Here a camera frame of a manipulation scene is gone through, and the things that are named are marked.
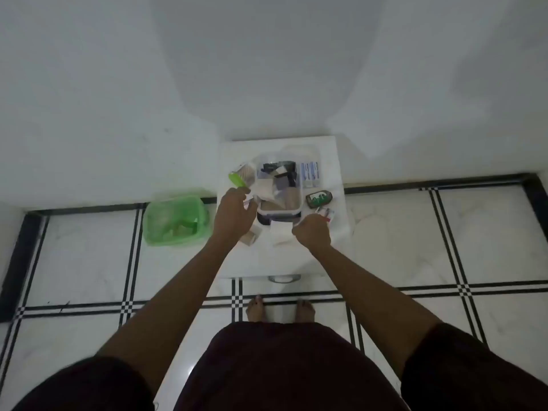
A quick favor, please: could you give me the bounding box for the person's left hand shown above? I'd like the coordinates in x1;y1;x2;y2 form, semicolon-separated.
212;187;260;249

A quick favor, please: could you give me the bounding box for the person's right hand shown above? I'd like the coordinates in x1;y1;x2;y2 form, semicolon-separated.
292;212;333;252

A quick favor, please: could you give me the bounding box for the black lid green cross label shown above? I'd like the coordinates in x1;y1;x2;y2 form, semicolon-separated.
256;211;304;224

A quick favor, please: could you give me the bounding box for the clear first aid box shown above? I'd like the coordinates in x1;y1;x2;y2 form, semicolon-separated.
251;151;303;219

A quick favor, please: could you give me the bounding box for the cotton swab pack green edge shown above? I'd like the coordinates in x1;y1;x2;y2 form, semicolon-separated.
229;163;257;189

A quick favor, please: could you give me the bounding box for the person's right forearm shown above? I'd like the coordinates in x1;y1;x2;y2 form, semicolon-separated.
306;243;442;380

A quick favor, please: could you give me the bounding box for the person's left forearm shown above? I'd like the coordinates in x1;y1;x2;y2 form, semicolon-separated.
96;237;253;397

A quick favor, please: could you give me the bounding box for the person's dark shirt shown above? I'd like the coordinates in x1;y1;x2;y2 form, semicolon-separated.
13;323;548;411

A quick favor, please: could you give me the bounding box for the brown bandage packet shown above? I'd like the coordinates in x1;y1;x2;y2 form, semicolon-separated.
239;224;263;247

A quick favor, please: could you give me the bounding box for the white folded gauze pad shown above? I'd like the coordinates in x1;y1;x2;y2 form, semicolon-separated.
252;183;279;203

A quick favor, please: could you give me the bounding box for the white crumpled paper waste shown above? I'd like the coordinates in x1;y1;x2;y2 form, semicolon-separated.
167;221;199;239

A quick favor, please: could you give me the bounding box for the blue white printed packet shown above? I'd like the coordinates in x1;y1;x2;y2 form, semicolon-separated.
299;161;323;189

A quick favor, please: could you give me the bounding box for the black pouch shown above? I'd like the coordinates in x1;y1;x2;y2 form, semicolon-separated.
261;161;297;188

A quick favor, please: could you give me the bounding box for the green plastic waste bin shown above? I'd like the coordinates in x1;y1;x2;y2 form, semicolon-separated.
142;195;211;248

